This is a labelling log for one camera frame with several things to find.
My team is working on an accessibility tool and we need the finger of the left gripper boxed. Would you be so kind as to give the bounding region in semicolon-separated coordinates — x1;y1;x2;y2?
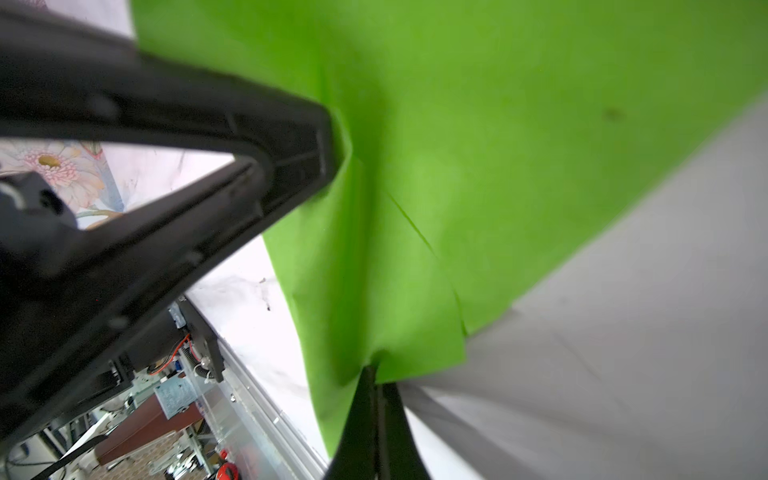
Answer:
1;5;336;450

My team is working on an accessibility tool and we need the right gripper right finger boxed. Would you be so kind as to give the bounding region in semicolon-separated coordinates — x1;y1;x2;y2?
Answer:
376;383;430;480

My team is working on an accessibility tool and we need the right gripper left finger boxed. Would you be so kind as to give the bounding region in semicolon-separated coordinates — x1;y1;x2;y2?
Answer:
324;366;378;480

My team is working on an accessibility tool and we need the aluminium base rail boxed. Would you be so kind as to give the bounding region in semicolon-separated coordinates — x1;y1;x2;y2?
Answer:
182;342;327;479

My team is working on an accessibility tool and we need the green square paper sheet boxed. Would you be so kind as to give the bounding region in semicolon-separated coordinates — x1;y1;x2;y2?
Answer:
132;1;767;453

